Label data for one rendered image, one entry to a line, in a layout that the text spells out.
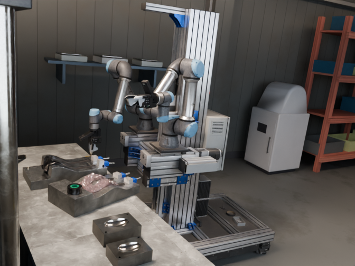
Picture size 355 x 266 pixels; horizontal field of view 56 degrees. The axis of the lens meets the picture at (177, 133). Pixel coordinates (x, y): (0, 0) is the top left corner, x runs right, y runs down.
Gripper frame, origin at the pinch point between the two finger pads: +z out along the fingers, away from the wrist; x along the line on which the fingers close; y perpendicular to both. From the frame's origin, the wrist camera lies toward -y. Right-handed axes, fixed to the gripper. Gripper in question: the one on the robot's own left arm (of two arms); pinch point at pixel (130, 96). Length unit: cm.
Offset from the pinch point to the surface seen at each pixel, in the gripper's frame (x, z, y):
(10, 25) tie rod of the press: -47, 88, -25
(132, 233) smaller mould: -22, 24, 65
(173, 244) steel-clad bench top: -38, 11, 71
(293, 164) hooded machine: 32, -384, 131
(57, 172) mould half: 53, 16, 49
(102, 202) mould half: 14, 13, 61
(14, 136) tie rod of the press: -43, 88, 4
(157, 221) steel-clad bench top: -19, 1, 69
